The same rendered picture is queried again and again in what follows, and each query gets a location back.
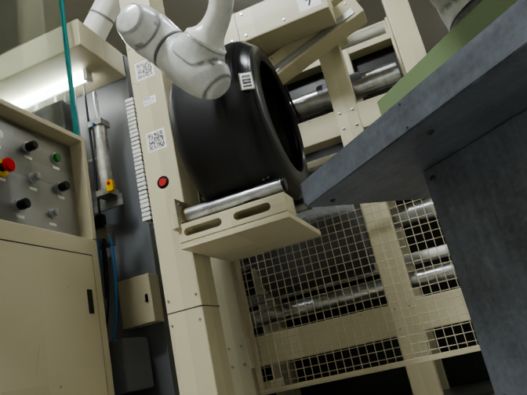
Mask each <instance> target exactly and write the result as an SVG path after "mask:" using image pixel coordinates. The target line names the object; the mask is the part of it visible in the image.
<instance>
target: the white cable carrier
mask: <svg viewBox="0 0 527 395"><path fill-rule="evenodd" d="M125 103H126V110H127V118H128V122H129V126H130V127H129V130H131V131H129V134H131V135H130V138H131V142H132V143H131V144H132V150H133V154H134V155H133V157H134V158H135V159H133V160H134V162H136V163H134V165H135V166H136V167H135V170H136V174H137V176H136V178H137V180H136V181H137V182H138V184H137V186H138V187H139V188H138V191H140V192H139V195H140V200H141V201H140V208H142V209H141V212H144V213H143V214H142V217H144V218H143V222H148V223H153V218H152V213H151V203H150V198H149V193H148V187H147V177H146V172H145V168H144V158H143V152H142V147H141V142H140V132H139V127H138V121H137V116H136V107H135V101H134V99H133V97H131V98H129V99H127V100H125ZM148 211H149V212H148Z"/></svg>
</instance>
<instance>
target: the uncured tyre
mask: <svg viewBox="0 0 527 395"><path fill-rule="evenodd" d="M224 46H225V49H226V51H227V52H226V54H225V64H226V65H228V67H229V70H230V72H231V84H230V87H229V88H228V90H227V91H226V92H225V93H224V94H223V95H222V96H221V97H219V98H217V99H215V100H206V99H201V98H198V97H195V96H192V95H191V94H189V93H187V92H185V91H184V90H182V89H181V88H180V87H178V86H177V85H175V84H174V83H173V82H172V84H171V87H170V90H169V116H170V121H171V126H172V130H173V135H174V138H175V141H176V145H177V148H178V151H179V152H180V156H181V158H182V161H183V163H184V165H185V168H186V170H187V172H188V174H189V176H190V177H191V179H192V181H193V183H194V184H195V186H196V187H197V189H198V191H199V192H200V193H201V195H202V196H203V197H204V199H206V200H207V201H211V200H213V199H216V198H221V197H223V196H226V195H228V194H233V193H235V192H238V191H240V190H244V189H247V188H250V187H254V186H256V185H259V184H261V183H263V182H262V180H261V179H260V178H263V177H265V176H267V175H269V174H270V176H271V178H272V179H277V178H281V177H284V178H285V179H286V182H287V183H288V188H289V189H288V190H287V191H285V193H286V194H288V195H289V196H290V197H291V198H293V201H295V200H296V199H298V198H299V197H300V195H301V194H302V191H301V188H300V184H301V183H302V182H303V181H304V180H305V179H306V178H307V177H308V173H307V159H306V154H305V150H304V146H303V140H302V137H301V135H300V130H299V126H298V124H297V121H296V116H295V114H294V112H293V108H292V105H291V103H290V101H289V98H288V96H287V93H286V91H285V88H284V86H283V84H282V82H281V79H280V77H279V76H278V73H277V71H276V70H275V69H274V66H273V64H272V63H271V61H270V60H269V58H268V57H267V55H266V54H265V53H264V51H263V50H262V49H260V48H259V47H257V46H255V45H252V44H249V43H248V42H244V41H239V42H230V43H228V44H226V45H224ZM249 71H252V75H253V81H254V85H255V88H254V89H247V90H242V88H241V84H240V80H239V76H238V73H244V72H249ZM228 179H231V180H229V181H227V182H224V183H220V182H223V181H225V180H228ZM216 183H220V184H217V185H215V186H212V185H214V184H216ZM211 186H212V187H211Z"/></svg>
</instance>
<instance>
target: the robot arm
mask: <svg viewBox="0 0 527 395"><path fill-rule="evenodd" d="M481 1H482V0H430V2H431V4H432V5H433V6H434V7H435V8H436V9H437V11H438V13H439V15H440V17H441V18H442V20H443V22H444V24H445V25H446V27H447V28H448V30H449V32H450V31H451V30H452V29H453V28H454V27H455V26H456V25H457V24H458V23H459V22H460V21H461V20H462V19H463V18H464V17H465V16H467V15H468V14H469V13H470V12H471V11H472V10H473V9H474V8H475V7H476V6H477V5H478V4H479V3H480V2H481ZM233 6H234V0H209V5H208V9H207V11H206V13H205V16H204V17H203V19H202V21H201V22H200V23H199V24H198V25H196V26H194V27H188V28H187V29H186V31H185V32H182V31H181V30H180V29H179V28H178V27H177V26H176V25H175V24H173V23H172V22H171V21H170V20H169V19H168V18H167V17H166V16H164V15H162V14H161V13H159V12H158V11H157V10H155V9H153V8H151V7H150V6H148V5H144V4H140V3H136V2H132V3H129V4H127V5H126V6H125V7H124V8H123V9H122V10H121V12H120V13H119V14H118V17H117V19H116V28H117V30H118V33H119V34H120V36H121V37H122V39H123V40H124V42H125V43H126V44H127V45H128V46H130V47H131V48H132V49H134V50H135V52H136V53H138V54H139V55H141V56H142V57H143V58H145V59H146V60H148V61H150V62H151V63H153V64H154V65H155V66H156V67H157V68H159V69H160V70H161V71H162V72H163V73H164V75H165V76H166V77H167V78H168V79H169V80H170V81H172V82H173V83H174V84H175V85H177V86H178V87H180V88H181V89H182V90H184V91H185V92H187V93H189V94H191V95H192V96H195V97H198V98H201V99H206V100H215V99H217V98H219V97H221V96H222V95H223V94H224V93H225V92H226V91H227V90H228V88H229V87H230V84H231V72H230V70H229V67H228V65H226V64H225V54H226V52H227V51H226V49H225V46H224V39H225V36H226V33H227V29H228V27H229V24H230V22H231V16H232V12H233Z"/></svg>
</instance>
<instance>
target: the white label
mask: <svg viewBox="0 0 527 395"><path fill-rule="evenodd" d="M238 76H239V80H240V84H241V88H242V90H247V89H254V88H255V85H254V81H253V75H252V71H249V72H244V73H238Z"/></svg>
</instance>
